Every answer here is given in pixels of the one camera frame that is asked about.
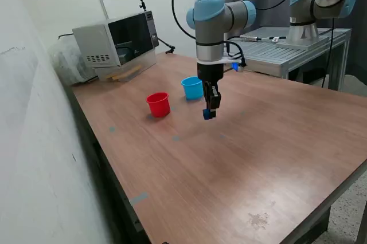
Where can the grey plastic bag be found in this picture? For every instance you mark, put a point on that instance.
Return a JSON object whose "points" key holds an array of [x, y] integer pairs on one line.
{"points": [[68, 63]]}

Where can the yellow wooden piece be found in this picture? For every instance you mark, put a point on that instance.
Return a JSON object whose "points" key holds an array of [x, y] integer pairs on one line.
{"points": [[123, 74]]}

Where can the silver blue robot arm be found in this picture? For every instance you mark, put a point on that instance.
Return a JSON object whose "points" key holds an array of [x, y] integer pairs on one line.
{"points": [[209, 26]]}

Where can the thin metal strip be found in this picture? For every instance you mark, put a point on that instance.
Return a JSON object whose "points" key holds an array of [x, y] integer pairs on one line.
{"points": [[228, 69]]}

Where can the blue cube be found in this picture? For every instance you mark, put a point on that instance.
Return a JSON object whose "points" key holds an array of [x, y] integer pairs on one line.
{"points": [[205, 114]]}

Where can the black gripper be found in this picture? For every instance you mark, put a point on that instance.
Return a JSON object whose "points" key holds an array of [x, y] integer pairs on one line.
{"points": [[210, 72]]}

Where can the white warning tag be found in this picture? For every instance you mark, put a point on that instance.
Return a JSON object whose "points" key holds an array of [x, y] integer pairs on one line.
{"points": [[275, 38]]}

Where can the long grey tape strip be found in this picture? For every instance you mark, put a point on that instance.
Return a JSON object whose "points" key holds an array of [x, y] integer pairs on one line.
{"points": [[139, 198]]}

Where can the silver microwave oven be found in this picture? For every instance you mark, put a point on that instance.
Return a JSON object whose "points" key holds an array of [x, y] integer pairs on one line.
{"points": [[94, 43]]}

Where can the small black camera mount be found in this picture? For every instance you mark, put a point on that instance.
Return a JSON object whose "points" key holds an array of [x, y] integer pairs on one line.
{"points": [[142, 4]]}

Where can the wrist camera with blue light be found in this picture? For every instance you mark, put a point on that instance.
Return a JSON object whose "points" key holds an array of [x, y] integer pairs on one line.
{"points": [[237, 66]]}

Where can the aluminium profile robot stand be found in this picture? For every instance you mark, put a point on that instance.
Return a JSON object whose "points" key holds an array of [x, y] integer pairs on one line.
{"points": [[272, 55]]}

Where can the red plastic bin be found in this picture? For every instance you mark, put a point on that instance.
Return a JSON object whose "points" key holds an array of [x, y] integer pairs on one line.
{"points": [[158, 107]]}

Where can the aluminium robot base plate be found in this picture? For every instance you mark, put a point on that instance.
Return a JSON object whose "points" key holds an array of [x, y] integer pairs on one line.
{"points": [[284, 44]]}

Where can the blue plastic bin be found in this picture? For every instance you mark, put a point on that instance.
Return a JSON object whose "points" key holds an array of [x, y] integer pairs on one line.
{"points": [[190, 89]]}

